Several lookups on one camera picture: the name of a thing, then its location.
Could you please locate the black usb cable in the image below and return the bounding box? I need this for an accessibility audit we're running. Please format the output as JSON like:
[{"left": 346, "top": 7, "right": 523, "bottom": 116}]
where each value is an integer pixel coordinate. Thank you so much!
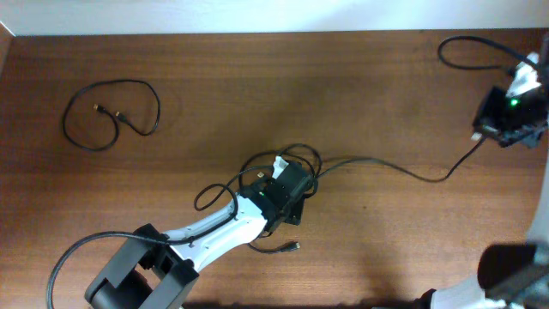
[
  {"left": 315, "top": 132, "right": 488, "bottom": 184},
  {"left": 238, "top": 142, "right": 323, "bottom": 255},
  {"left": 62, "top": 79, "right": 162, "bottom": 153}
]

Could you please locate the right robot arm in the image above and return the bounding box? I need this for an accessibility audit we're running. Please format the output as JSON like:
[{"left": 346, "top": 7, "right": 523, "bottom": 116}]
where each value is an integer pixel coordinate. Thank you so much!
[{"left": 414, "top": 35, "right": 548, "bottom": 309}]

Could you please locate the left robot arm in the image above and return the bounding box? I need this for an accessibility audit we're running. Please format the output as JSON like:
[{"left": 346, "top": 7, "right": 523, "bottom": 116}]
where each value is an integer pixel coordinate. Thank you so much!
[{"left": 84, "top": 157, "right": 317, "bottom": 309}]

